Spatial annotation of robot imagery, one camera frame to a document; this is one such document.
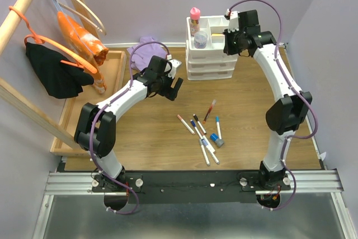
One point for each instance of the grey blue cap glue bottle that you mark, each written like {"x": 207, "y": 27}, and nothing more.
{"x": 215, "y": 138}

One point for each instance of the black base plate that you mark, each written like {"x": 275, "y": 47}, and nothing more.
{"x": 202, "y": 186}

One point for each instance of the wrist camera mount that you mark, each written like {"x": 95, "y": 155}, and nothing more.
{"x": 172, "y": 66}
{"x": 233, "y": 18}

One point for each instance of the orange white garment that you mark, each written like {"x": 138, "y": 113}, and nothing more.
{"x": 96, "y": 58}

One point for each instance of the light blue acrylic marker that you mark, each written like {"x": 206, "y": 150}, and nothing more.
{"x": 218, "y": 127}

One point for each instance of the pink cap crayon bottle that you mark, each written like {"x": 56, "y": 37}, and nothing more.
{"x": 194, "y": 20}

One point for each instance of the aluminium rail frame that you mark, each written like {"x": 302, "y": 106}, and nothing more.
{"x": 79, "y": 205}

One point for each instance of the red gel pen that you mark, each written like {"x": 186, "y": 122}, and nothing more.
{"x": 209, "y": 111}

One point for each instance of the blue wire hanger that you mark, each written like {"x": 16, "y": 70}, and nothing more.
{"x": 59, "y": 9}

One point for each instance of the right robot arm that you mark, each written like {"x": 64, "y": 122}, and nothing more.
{"x": 290, "y": 108}

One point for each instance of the black cap whiteboard marker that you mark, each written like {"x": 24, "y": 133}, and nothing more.
{"x": 199, "y": 123}

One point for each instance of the wooden hanger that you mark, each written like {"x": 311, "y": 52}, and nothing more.
{"x": 92, "y": 18}

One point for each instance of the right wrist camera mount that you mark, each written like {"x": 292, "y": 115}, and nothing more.
{"x": 233, "y": 18}

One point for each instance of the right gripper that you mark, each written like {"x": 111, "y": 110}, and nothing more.
{"x": 227, "y": 49}

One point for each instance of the clear round jar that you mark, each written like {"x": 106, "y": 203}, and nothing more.
{"x": 200, "y": 40}

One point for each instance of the purple cloth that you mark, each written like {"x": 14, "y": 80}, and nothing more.
{"x": 143, "y": 55}

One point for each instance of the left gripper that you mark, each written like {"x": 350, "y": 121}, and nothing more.
{"x": 170, "y": 93}

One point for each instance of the white plastic drawer organizer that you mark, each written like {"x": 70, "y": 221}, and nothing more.
{"x": 209, "y": 63}

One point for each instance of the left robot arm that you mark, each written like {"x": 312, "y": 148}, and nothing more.
{"x": 96, "y": 128}

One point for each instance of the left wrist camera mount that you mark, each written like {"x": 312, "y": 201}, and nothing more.
{"x": 172, "y": 66}

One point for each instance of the pink cap white marker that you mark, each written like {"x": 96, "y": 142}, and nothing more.
{"x": 186, "y": 125}

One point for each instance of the brown cap white marker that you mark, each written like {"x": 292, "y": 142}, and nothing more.
{"x": 210, "y": 149}

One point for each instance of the black garment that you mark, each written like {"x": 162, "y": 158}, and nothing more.
{"x": 60, "y": 80}

